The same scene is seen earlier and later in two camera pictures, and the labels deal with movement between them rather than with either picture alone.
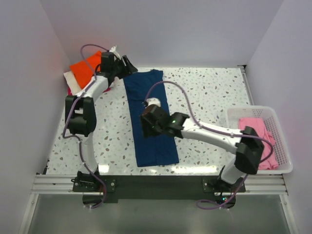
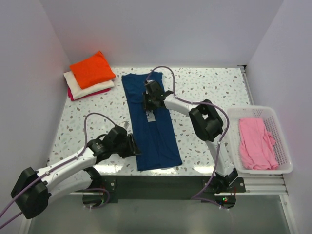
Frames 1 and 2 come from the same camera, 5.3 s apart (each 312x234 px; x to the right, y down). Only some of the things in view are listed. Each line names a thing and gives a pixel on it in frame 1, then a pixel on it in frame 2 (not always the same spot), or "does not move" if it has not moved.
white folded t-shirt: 73,85 does not move
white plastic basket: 282,149 does not move
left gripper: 131,68 → 135,149
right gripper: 146,124 → 146,107
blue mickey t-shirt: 158,149 does not move
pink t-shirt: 259,126 does not move
